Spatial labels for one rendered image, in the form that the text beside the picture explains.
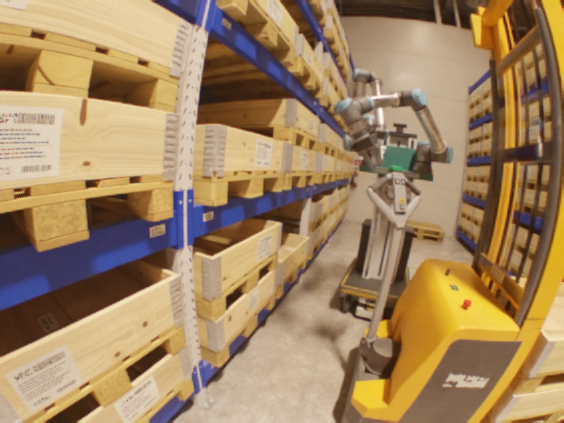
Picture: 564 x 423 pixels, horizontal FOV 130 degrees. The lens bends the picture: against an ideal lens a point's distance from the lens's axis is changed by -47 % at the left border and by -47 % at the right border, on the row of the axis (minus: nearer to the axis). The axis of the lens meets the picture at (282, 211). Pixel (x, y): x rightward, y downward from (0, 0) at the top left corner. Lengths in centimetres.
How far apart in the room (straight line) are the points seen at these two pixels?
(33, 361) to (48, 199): 40
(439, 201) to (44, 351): 710
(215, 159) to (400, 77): 658
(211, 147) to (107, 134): 49
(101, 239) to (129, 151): 26
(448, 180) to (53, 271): 709
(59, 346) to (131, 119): 63
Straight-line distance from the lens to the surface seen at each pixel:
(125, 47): 76
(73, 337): 77
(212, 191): 104
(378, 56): 747
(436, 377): 118
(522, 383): 149
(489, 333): 111
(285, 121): 185
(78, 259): 76
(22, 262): 71
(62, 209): 64
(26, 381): 79
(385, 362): 151
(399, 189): 132
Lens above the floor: 138
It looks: 11 degrees down
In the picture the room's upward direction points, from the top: 5 degrees clockwise
